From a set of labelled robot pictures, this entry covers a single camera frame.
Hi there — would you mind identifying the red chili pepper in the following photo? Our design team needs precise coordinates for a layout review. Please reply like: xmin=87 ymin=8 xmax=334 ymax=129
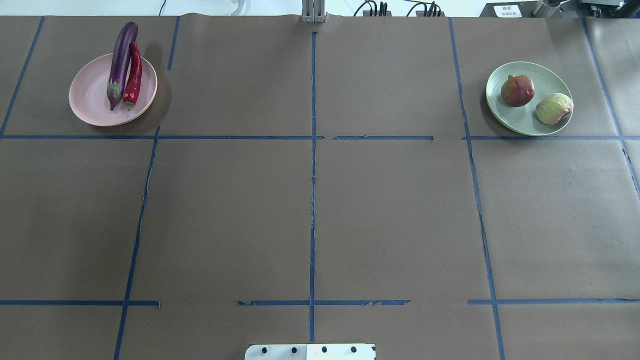
xmin=122 ymin=41 xmax=143 ymax=111

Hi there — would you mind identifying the red yellow pomegranate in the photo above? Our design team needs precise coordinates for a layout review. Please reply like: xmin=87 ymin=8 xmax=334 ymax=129
xmin=500 ymin=74 xmax=536 ymax=108

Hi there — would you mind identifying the purple eggplant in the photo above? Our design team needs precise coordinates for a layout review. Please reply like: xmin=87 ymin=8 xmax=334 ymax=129
xmin=106 ymin=22 xmax=138 ymax=111

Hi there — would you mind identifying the yellow green peach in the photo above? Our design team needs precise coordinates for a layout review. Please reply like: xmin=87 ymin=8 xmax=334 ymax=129
xmin=534 ymin=92 xmax=574 ymax=126

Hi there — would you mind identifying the green plate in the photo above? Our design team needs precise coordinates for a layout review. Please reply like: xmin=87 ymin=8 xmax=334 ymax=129
xmin=485 ymin=61 xmax=574 ymax=137

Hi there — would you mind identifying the pink plate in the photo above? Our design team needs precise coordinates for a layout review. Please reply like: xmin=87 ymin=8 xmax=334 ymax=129
xmin=68 ymin=53 xmax=158 ymax=127

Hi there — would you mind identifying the aluminium frame post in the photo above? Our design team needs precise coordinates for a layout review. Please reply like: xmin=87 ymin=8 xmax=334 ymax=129
xmin=301 ymin=0 xmax=327 ymax=24

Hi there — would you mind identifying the white camera post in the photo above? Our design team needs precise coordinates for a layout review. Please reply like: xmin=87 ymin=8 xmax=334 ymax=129
xmin=244 ymin=342 xmax=377 ymax=360

